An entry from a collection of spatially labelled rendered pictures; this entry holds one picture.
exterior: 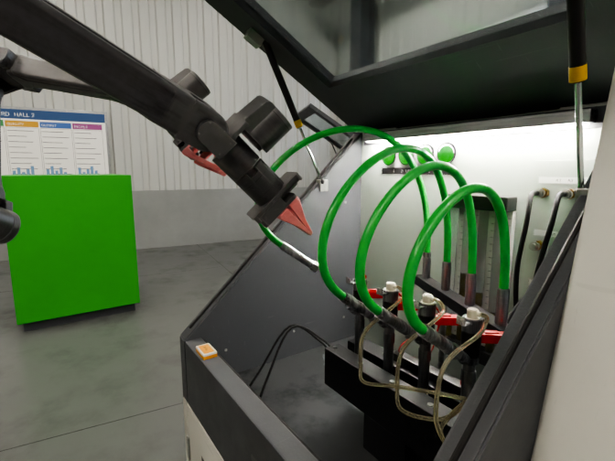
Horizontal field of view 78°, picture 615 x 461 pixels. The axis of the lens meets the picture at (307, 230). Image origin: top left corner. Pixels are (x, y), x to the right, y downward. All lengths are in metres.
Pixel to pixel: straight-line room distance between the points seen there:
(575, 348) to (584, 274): 0.09
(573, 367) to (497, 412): 0.12
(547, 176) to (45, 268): 3.66
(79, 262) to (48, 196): 0.61
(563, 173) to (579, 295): 0.33
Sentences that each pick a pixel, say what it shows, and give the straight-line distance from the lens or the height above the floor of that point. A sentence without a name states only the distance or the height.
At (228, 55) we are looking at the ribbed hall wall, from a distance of 7.65.
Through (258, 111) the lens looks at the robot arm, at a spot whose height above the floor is 1.43.
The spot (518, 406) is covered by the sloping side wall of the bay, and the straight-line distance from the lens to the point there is 0.53.
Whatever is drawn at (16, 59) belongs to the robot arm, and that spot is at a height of 1.59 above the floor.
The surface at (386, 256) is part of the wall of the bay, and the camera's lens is 1.10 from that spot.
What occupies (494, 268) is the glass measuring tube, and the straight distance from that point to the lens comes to 0.87.
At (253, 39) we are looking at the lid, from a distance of 1.01.
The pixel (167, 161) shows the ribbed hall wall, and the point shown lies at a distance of 7.11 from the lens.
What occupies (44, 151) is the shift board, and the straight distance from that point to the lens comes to 7.06.
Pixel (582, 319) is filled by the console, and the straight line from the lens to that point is 0.56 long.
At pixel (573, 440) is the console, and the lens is 0.58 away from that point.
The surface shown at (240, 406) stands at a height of 0.95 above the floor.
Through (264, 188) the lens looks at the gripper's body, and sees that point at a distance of 0.60.
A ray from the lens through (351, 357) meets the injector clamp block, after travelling 0.79.
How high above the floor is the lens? 1.34
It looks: 9 degrees down
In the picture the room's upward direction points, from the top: straight up
